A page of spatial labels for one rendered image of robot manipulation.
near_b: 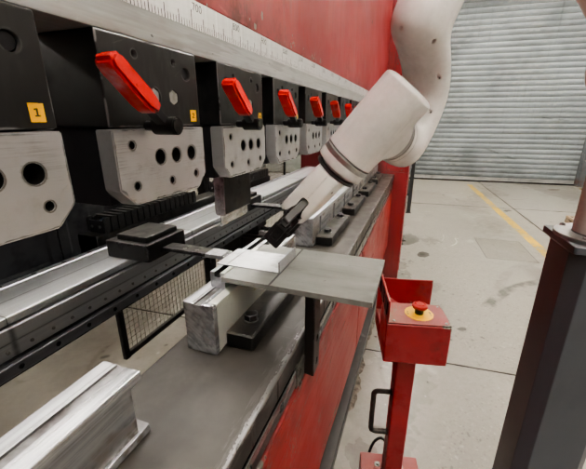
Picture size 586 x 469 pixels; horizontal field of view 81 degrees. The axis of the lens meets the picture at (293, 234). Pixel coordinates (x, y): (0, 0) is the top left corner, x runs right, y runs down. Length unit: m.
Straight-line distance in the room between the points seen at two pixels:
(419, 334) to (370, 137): 0.57
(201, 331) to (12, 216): 0.38
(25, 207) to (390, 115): 0.43
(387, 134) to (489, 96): 7.92
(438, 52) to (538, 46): 8.10
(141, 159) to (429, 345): 0.80
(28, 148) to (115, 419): 0.31
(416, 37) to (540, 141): 8.17
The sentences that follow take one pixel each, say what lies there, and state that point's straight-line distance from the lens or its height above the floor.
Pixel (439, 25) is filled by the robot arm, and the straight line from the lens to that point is 0.58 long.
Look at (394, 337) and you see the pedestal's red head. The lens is 0.94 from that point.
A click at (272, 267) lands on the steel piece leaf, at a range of 0.64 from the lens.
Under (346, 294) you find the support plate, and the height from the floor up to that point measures 1.00.
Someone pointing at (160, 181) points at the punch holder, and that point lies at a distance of 0.43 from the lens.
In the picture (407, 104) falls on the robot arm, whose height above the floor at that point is 1.28.
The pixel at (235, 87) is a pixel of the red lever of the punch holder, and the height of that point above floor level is 1.30.
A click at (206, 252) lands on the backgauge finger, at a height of 1.00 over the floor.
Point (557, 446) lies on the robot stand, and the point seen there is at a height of 0.45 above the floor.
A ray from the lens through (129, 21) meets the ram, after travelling 0.43.
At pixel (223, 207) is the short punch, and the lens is 0.62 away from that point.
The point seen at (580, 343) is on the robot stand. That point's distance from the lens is 1.08.
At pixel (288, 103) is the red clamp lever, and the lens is 0.70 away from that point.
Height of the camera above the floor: 1.26
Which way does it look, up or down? 18 degrees down
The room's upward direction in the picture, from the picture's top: straight up
